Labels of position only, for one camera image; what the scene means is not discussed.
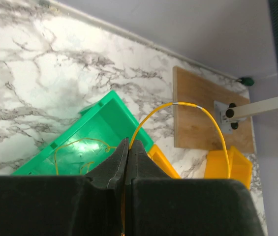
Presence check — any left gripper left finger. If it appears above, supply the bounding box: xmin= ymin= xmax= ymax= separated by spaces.
xmin=0 ymin=139 xmax=129 ymax=236

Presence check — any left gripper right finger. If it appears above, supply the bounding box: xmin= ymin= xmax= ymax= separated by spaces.
xmin=126 ymin=140 xmax=264 ymax=236

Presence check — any green plastic bin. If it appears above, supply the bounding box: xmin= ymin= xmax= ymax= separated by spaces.
xmin=10 ymin=90 xmax=154 ymax=177

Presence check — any yellow bin right side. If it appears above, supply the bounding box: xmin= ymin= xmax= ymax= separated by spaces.
xmin=204 ymin=146 xmax=252 ymax=189

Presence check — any yellow bin beside green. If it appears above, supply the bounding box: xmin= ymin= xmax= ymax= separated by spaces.
xmin=148 ymin=144 xmax=181 ymax=179

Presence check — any grey stand bracket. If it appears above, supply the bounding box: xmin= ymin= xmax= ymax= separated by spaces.
xmin=214 ymin=96 xmax=278 ymax=134

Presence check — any yellow wire with bands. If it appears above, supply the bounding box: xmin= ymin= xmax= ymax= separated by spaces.
xmin=120 ymin=102 xmax=231 ymax=236

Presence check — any green knob at wall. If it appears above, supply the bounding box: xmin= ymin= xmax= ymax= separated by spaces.
xmin=237 ymin=77 xmax=254 ymax=87

